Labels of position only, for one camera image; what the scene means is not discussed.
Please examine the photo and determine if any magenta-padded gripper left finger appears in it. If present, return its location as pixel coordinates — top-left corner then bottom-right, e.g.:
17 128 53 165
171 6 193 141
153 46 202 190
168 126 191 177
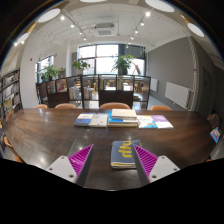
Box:
45 143 95 188

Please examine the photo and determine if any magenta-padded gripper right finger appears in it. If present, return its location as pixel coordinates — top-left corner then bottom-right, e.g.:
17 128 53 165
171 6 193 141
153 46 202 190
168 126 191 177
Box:
132 143 182 186

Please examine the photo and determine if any purple and white magazine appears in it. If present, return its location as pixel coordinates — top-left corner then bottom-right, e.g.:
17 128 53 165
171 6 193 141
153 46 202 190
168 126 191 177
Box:
150 114 174 130

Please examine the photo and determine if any white and blue magazine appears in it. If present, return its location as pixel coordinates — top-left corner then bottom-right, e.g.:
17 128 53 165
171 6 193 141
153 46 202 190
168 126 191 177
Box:
136 115 159 130

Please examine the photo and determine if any blue book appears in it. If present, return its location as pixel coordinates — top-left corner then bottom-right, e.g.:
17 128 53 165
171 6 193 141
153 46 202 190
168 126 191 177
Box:
73 112 95 127

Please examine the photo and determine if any thick blue-covered book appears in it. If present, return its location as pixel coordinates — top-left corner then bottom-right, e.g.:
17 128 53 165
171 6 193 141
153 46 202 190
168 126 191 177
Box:
107 111 139 128

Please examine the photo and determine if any beige book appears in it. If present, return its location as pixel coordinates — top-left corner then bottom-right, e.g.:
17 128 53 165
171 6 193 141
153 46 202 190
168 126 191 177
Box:
110 108 138 122

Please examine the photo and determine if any large white radiator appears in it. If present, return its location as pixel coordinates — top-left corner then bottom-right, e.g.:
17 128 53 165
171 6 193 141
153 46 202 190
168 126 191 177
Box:
164 81 194 110

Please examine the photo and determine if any group of orange chairs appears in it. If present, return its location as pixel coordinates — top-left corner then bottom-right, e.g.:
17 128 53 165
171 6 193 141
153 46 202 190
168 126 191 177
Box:
3 102 174 164

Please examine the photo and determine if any dark open shelf unit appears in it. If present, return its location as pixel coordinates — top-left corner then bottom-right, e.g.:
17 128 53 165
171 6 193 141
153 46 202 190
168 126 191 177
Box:
35 74 152 110

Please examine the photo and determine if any potted plant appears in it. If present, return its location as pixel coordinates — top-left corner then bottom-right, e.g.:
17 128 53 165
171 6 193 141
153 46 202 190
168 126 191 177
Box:
40 64 63 83
71 58 91 76
111 54 136 75

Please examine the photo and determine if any ceiling air conditioner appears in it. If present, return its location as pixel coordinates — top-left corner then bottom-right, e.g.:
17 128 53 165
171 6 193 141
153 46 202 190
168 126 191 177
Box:
93 22 118 38

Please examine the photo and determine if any group of ceiling spotlights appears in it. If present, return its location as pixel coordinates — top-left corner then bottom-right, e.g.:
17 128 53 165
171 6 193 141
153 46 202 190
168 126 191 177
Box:
13 11 152 48

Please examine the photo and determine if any small white wall radiator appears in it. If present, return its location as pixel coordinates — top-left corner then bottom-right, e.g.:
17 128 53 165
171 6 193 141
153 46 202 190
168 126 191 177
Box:
149 78 159 93

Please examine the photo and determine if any tall wall bookshelf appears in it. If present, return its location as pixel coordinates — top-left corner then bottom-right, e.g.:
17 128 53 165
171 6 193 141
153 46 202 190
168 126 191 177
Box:
0 68 23 126

